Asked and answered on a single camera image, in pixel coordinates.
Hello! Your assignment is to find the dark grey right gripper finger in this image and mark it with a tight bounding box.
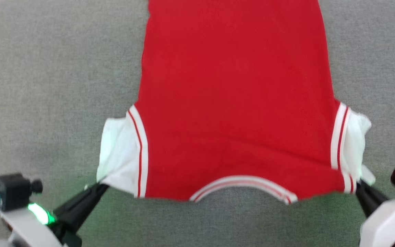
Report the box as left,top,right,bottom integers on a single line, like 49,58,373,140
355,187,376,219
358,179,389,206

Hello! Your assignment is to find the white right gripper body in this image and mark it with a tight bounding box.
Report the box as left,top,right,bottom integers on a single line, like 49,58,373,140
359,198,395,247

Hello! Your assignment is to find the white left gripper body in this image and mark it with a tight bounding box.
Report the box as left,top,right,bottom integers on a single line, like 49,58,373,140
0,202,82,247

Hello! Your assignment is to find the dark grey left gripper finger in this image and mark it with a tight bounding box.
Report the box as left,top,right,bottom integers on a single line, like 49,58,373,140
52,183,103,222
59,185,110,238

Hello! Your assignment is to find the red shirt with white sleeves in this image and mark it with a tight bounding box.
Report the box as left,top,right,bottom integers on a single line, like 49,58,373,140
96,0,376,205

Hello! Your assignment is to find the grey fabric sofa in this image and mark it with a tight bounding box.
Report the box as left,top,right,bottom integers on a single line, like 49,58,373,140
0,0,395,247

